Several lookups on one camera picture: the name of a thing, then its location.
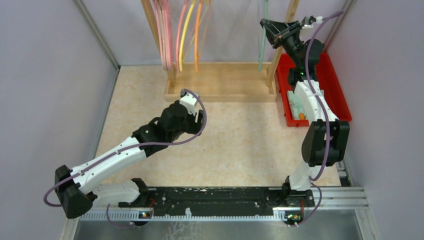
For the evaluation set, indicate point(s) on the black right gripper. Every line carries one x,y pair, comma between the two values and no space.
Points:
276,31

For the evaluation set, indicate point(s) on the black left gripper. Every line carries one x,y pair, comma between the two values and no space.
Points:
195,128

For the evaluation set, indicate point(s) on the thin pink wire hanger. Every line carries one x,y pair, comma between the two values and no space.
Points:
178,36

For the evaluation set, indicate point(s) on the large pink plastic hanger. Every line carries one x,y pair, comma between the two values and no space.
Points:
158,26

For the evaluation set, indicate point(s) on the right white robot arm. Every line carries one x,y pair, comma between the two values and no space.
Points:
326,139

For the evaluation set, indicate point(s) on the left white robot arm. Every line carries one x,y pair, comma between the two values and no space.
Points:
80,188

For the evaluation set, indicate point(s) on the wooden hanger rack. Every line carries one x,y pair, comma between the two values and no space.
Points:
215,81

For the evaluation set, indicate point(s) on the pale green cloth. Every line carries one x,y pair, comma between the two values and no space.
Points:
295,105

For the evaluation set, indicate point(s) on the red plastic bin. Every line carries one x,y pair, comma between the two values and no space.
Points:
328,82

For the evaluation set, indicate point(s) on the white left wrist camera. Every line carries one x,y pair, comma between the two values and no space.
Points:
188,100

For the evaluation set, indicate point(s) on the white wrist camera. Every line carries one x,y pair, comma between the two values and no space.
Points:
309,21
188,100

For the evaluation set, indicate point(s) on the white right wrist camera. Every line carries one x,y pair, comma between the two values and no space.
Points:
309,21

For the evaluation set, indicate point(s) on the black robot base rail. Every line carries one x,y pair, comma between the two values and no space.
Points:
233,204

